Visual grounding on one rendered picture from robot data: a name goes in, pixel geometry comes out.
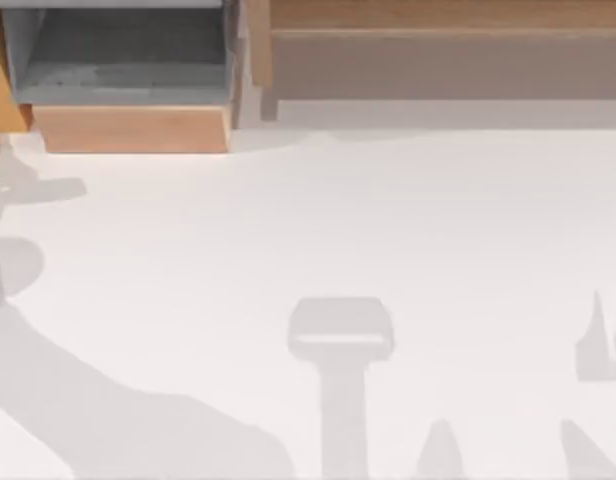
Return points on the pale wooden drawer front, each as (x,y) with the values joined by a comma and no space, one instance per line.
(130,127)

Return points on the wooden open shelf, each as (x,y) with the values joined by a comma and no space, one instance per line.
(438,55)

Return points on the pulled-out drawer grey inside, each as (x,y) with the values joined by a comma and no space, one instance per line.
(123,75)

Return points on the wooden cupboard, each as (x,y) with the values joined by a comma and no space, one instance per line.
(0,90)

